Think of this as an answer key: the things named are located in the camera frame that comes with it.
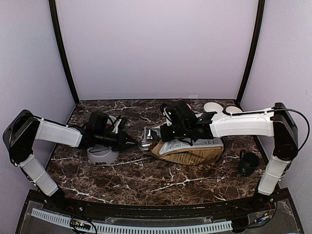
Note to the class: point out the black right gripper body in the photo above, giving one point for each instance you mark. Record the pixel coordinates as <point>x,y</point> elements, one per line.
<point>180,132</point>

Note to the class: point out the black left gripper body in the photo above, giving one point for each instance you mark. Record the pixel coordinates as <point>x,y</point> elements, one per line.
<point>116,143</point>

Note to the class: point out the silver metal scoop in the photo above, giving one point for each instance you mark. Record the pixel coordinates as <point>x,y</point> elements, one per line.
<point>144,144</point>

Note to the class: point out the translucent double pet bowl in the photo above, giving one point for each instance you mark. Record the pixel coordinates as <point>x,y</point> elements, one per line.
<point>100,154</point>

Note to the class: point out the brown pet food bag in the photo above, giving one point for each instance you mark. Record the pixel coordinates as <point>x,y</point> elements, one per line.
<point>203,151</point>

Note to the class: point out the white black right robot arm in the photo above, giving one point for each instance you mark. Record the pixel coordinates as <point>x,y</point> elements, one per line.
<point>276,122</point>

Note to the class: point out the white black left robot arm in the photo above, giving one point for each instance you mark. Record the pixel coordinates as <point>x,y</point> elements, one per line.
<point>27,131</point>

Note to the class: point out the brown pet food kibble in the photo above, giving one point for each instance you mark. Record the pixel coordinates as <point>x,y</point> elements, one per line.
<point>153,145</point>

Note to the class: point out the white ceramic bowl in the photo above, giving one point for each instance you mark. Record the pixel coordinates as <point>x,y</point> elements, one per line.
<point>213,107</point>

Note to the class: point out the dark rimmed white bowl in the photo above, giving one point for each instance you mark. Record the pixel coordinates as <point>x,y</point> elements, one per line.
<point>233,110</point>

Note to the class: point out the dark green mug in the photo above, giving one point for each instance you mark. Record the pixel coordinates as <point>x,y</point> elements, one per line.
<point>248,163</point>

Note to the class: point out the white cable duct strip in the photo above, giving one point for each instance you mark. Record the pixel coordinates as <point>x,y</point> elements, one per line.
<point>132,226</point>

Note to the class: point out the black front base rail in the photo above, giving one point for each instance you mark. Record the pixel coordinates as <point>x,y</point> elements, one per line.
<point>233,209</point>

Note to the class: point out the black corner frame post left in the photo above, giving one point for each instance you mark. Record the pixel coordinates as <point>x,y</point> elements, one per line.
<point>61,50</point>

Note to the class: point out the black corner frame post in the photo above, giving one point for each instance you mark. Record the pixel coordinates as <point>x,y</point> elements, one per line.
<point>252,51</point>
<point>61,50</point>

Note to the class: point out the black corner frame post right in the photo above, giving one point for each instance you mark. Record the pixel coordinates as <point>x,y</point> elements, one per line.
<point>252,51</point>

